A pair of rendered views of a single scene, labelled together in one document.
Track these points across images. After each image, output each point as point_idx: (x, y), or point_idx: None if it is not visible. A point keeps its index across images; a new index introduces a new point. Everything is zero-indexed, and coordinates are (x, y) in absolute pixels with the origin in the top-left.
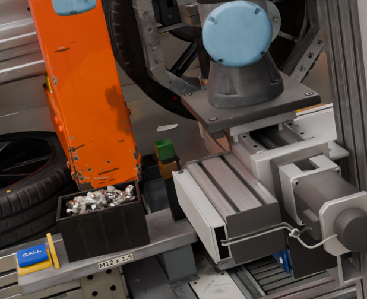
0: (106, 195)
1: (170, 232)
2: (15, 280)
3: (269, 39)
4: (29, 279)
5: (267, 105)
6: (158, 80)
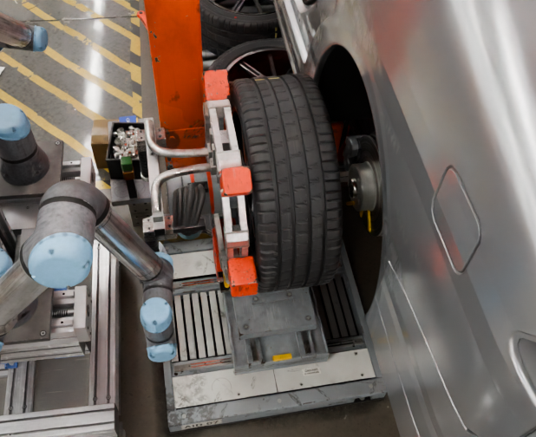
0: (121, 142)
1: (119, 190)
2: None
3: None
4: (111, 125)
5: None
6: None
